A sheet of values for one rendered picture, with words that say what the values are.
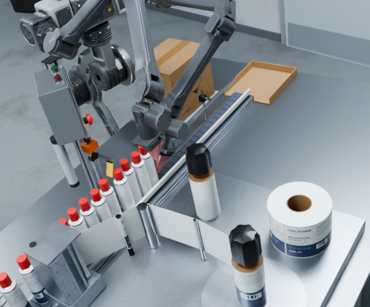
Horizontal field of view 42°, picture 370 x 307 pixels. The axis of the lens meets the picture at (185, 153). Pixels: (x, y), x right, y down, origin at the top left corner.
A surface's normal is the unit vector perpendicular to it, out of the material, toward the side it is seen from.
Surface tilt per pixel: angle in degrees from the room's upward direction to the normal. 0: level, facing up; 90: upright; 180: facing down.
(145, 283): 0
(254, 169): 0
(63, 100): 90
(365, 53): 90
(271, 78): 0
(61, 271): 90
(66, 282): 90
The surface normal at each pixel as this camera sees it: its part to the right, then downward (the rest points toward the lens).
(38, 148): -0.17, -0.77
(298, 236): -0.17, 0.63
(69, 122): 0.33, 0.54
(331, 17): -0.71, 0.53
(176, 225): -0.50, 0.60
